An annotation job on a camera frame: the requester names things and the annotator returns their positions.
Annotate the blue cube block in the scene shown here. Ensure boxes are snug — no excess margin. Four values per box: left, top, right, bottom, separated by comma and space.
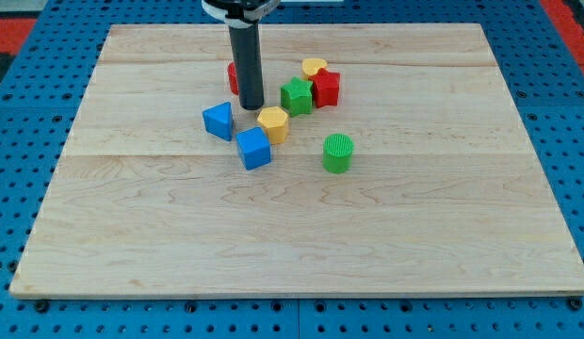
235, 127, 271, 170

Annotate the yellow heart block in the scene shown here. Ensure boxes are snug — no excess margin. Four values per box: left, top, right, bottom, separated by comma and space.
301, 57, 328, 79

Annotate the green cylinder block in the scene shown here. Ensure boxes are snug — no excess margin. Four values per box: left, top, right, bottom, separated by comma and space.
322, 134, 354, 174

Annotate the blue triangle block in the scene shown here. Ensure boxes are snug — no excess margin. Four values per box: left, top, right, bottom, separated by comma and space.
203, 102, 234, 141

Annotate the wooden board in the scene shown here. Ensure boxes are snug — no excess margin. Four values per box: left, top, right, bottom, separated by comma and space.
9, 24, 584, 299

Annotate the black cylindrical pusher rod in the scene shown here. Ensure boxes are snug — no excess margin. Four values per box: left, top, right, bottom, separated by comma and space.
229, 23, 265, 110

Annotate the red star block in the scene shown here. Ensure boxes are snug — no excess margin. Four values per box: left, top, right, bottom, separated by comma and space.
308, 68, 341, 108

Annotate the green star block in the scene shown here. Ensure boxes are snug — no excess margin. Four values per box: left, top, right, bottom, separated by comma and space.
280, 77, 313, 117

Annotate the red block behind rod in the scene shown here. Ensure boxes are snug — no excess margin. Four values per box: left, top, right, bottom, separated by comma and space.
227, 62, 239, 95

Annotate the yellow hexagon block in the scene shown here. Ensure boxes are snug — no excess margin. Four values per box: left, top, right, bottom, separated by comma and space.
257, 106, 289, 144

